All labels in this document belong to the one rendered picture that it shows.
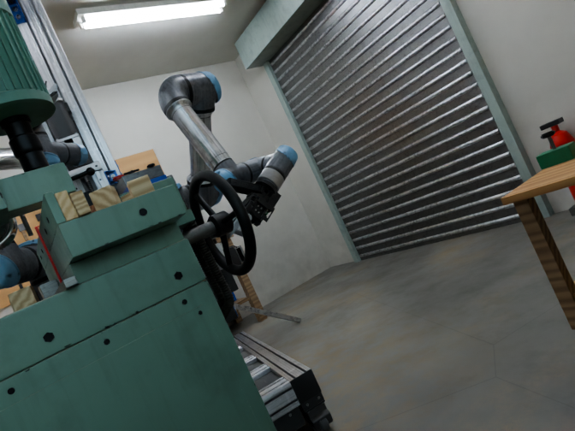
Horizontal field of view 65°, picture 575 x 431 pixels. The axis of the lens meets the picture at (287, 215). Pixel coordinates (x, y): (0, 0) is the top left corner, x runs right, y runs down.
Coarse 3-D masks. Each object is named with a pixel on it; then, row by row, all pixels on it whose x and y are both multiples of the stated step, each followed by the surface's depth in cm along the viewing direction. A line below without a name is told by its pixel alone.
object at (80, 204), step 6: (72, 192) 75; (78, 192) 75; (72, 198) 75; (78, 198) 75; (84, 198) 75; (78, 204) 75; (84, 204) 75; (78, 210) 75; (84, 210) 75; (90, 210) 75
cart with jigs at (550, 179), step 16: (544, 160) 157; (560, 160) 153; (544, 176) 143; (560, 176) 130; (512, 192) 141; (528, 192) 133; (544, 192) 129; (528, 208) 136; (528, 224) 138; (544, 224) 138; (544, 240) 136; (544, 256) 138; (560, 256) 138; (560, 272) 136; (560, 288) 137; (560, 304) 139
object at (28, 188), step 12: (48, 168) 97; (60, 168) 98; (0, 180) 92; (12, 180) 93; (24, 180) 94; (36, 180) 95; (48, 180) 96; (60, 180) 97; (72, 180) 99; (12, 192) 92; (24, 192) 93; (36, 192) 94; (12, 204) 92; (24, 204) 93; (36, 204) 95; (12, 216) 96
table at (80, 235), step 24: (168, 192) 84; (96, 216) 77; (120, 216) 79; (144, 216) 81; (168, 216) 83; (192, 216) 107; (72, 240) 74; (96, 240) 76; (120, 240) 80; (48, 264) 110
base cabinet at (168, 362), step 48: (192, 288) 87; (96, 336) 77; (144, 336) 81; (192, 336) 85; (0, 384) 69; (48, 384) 72; (96, 384) 75; (144, 384) 79; (192, 384) 83; (240, 384) 87
